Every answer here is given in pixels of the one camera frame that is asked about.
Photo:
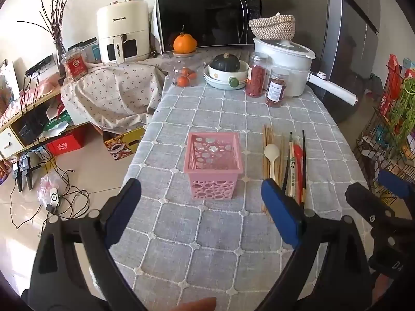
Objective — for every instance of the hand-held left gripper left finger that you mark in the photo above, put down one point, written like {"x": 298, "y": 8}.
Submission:
{"x": 126, "y": 207}

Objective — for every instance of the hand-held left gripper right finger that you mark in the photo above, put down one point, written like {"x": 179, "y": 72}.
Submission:
{"x": 282, "y": 213}

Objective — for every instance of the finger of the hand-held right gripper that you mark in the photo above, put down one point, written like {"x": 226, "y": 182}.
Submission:
{"x": 366, "y": 201}
{"x": 392, "y": 184}

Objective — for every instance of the red plastic spoon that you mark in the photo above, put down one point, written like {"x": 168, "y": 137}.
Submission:
{"x": 299, "y": 155}

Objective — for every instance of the white plastic spoon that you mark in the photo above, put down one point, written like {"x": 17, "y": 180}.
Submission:
{"x": 271, "y": 152}

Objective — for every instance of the black chopstick with gold band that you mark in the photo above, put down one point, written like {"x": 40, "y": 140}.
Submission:
{"x": 303, "y": 142}

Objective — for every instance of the pink perforated plastic basket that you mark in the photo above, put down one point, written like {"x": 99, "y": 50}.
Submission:
{"x": 191, "y": 170}

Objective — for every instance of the bundle of wooden chopsticks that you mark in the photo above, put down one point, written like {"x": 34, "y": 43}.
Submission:
{"x": 267, "y": 134}

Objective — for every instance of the person's left hand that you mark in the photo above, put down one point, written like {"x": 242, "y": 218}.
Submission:
{"x": 194, "y": 305}

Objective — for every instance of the printed yellow cardboard box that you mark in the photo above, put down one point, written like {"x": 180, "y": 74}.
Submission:
{"x": 124, "y": 144}

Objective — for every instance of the grey checkered tablecloth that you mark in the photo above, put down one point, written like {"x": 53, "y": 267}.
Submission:
{"x": 210, "y": 233}

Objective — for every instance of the clear plastic bag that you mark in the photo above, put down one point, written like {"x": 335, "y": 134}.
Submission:
{"x": 45, "y": 184}

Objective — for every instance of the red cardboard box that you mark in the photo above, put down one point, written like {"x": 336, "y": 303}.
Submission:
{"x": 64, "y": 144}

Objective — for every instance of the red snack packet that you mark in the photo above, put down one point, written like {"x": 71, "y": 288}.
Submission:
{"x": 390, "y": 84}

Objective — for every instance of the floral side table cloth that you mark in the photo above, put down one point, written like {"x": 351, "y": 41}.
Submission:
{"x": 107, "y": 94}

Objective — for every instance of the labelled jar of red dates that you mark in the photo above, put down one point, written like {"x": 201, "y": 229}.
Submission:
{"x": 277, "y": 90}

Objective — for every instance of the wooden low cabinet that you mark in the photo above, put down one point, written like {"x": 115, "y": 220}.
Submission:
{"x": 9, "y": 139}

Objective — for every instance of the glass jar of red berries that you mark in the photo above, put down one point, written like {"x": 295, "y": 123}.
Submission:
{"x": 256, "y": 81}

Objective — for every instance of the grey refrigerator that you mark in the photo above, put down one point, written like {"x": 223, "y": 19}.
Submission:
{"x": 343, "y": 55}

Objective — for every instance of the small tangerine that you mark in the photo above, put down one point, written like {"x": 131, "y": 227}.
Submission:
{"x": 183, "y": 81}
{"x": 186, "y": 73}
{"x": 193, "y": 75}

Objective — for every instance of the clear glass jar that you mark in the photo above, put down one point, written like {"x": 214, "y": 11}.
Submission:
{"x": 173, "y": 68}

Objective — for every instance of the white ceramic bowl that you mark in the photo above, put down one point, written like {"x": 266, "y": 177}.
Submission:
{"x": 244, "y": 69}

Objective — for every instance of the red tin jar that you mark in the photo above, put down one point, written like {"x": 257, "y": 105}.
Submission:
{"x": 75, "y": 66}

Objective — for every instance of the white electric cooking pot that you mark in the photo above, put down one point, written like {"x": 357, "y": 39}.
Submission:
{"x": 291, "y": 61}

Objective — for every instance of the dark green squash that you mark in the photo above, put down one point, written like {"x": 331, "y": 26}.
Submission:
{"x": 225, "y": 61}

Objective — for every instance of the large orange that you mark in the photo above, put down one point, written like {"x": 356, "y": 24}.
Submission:
{"x": 184, "y": 43}

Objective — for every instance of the cream air fryer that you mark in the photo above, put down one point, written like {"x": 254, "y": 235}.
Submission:
{"x": 120, "y": 16}

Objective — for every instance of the dry dark branches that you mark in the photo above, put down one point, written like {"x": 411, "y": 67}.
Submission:
{"x": 53, "y": 22}

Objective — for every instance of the black microwave oven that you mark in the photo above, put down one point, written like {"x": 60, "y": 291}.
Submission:
{"x": 207, "y": 16}

